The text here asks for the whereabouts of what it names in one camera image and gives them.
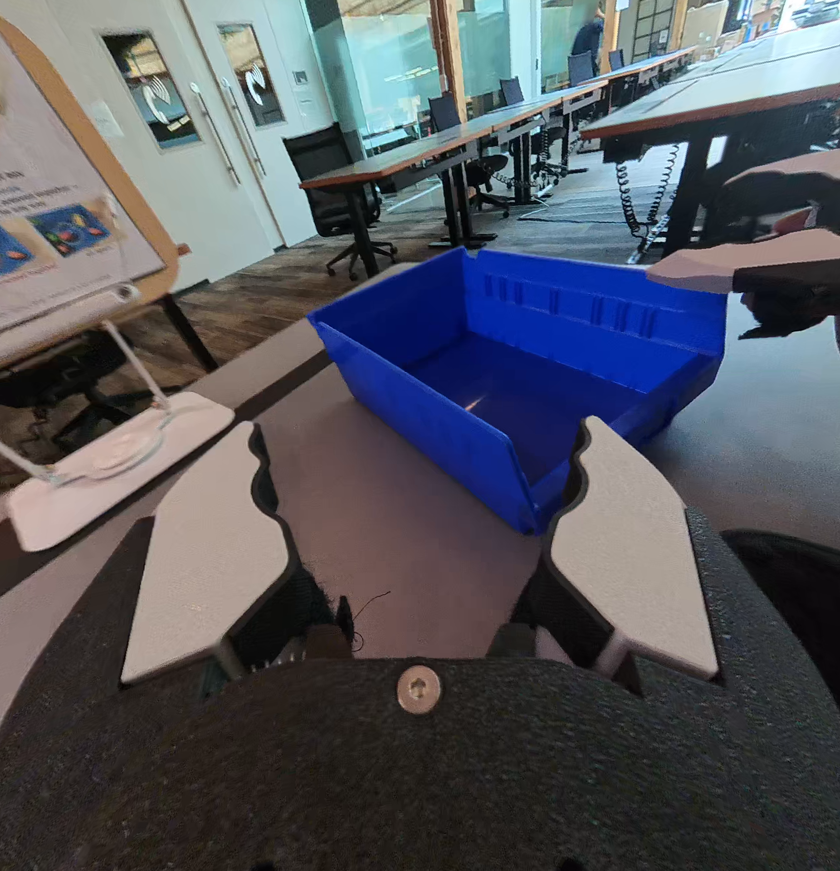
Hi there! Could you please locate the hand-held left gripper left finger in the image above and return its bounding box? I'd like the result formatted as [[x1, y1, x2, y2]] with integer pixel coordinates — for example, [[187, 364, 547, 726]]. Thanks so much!
[[119, 421, 342, 685]]

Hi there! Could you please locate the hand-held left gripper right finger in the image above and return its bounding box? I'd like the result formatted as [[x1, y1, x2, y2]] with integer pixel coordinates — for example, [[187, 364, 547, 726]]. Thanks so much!
[[507, 415, 722, 683]]

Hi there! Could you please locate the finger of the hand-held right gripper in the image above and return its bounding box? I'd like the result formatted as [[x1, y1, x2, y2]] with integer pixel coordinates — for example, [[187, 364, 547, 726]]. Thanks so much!
[[646, 228, 840, 295], [721, 148, 840, 239]]

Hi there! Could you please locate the blue plastic bin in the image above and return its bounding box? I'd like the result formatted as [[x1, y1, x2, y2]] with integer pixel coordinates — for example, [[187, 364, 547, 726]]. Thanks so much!
[[308, 246, 728, 537]]

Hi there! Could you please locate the grey office desk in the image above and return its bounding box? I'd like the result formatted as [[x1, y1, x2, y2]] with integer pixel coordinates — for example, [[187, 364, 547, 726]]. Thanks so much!
[[299, 124, 506, 274], [491, 80, 610, 205], [581, 30, 840, 263], [575, 44, 700, 110]]

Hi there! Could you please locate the white poster stand base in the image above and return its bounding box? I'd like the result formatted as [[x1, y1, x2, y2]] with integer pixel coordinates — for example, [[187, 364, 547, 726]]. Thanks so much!
[[0, 320, 237, 553]]

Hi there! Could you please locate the black cushion pad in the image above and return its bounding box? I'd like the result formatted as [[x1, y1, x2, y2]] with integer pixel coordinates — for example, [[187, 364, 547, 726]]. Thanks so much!
[[721, 529, 840, 725]]

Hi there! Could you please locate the black office chair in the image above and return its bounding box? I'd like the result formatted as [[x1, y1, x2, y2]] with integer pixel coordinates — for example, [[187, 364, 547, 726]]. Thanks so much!
[[0, 291, 220, 470], [428, 92, 511, 220], [283, 121, 399, 281]]

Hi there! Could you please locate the white door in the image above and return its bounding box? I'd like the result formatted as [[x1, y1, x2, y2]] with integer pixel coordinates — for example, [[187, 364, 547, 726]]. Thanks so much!
[[66, 0, 285, 269], [185, 0, 319, 249]]

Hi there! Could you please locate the instruction poster board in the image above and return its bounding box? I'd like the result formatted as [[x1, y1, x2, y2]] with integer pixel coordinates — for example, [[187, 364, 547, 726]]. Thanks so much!
[[0, 14, 181, 355]]

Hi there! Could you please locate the black coiled cable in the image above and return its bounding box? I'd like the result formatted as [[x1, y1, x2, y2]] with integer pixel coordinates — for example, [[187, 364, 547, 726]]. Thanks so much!
[[614, 145, 678, 245]]

